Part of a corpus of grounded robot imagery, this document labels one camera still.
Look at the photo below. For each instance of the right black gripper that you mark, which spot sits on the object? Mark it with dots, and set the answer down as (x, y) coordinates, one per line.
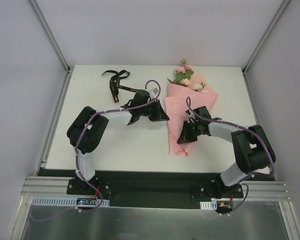
(190, 130)

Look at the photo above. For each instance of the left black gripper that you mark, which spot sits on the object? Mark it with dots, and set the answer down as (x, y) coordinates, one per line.
(154, 110)

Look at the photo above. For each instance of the pink wrapping paper sheet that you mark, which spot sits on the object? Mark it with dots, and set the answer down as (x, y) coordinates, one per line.
(176, 107)

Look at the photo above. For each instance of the peach fake flower stem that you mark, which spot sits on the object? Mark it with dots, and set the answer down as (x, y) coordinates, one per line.
(186, 83)

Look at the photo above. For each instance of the pale pink fake flower stem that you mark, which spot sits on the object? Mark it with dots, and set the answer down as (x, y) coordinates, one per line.
(199, 87)

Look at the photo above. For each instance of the pink fake flower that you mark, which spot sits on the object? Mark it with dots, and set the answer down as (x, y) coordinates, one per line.
(182, 72)

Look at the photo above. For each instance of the black ribbon gold lettering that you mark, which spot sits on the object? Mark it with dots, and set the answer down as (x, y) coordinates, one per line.
(114, 83)

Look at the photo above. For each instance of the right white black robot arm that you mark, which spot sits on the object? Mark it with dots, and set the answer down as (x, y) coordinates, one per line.
(251, 146)

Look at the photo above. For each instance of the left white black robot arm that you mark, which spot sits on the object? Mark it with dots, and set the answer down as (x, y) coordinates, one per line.
(87, 130)

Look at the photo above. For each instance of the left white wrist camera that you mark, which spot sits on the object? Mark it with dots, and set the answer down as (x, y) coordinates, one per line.
(154, 91)

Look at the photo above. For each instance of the right white cable duct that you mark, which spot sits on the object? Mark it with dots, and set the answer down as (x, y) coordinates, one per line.
(212, 205)

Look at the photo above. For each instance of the white cable duct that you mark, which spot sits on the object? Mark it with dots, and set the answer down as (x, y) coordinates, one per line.
(69, 202)
(212, 205)

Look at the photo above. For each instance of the left white cable duct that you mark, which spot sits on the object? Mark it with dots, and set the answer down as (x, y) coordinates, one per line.
(69, 202)

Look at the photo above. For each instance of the front aluminium rail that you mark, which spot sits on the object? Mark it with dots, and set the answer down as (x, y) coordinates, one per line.
(57, 186)

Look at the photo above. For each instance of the right aluminium frame post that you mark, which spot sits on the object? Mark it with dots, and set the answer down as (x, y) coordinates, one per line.
(265, 36)

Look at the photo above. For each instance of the aluminium frame post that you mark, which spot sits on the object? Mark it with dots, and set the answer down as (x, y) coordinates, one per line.
(265, 36)
(48, 33)

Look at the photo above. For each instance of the left aluminium frame post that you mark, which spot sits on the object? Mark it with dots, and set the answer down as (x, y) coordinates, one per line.
(48, 33)

